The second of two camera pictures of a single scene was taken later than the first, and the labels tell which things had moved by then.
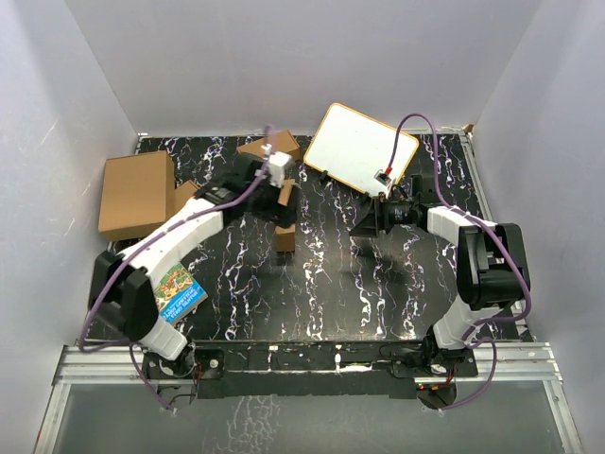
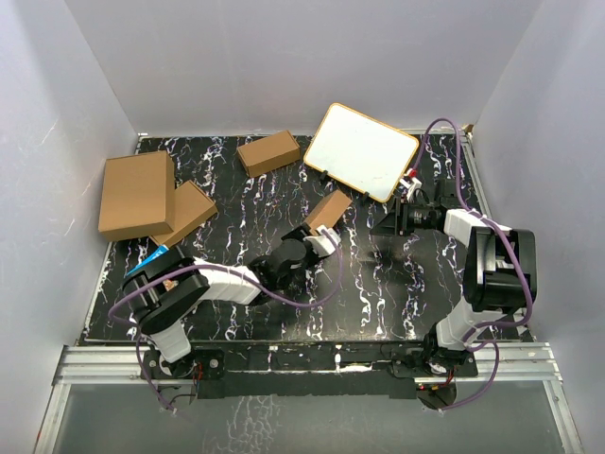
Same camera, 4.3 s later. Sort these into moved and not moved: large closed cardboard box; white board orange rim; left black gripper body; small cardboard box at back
Moved: left black gripper body
Not moved: small cardboard box at back; large closed cardboard box; white board orange rim
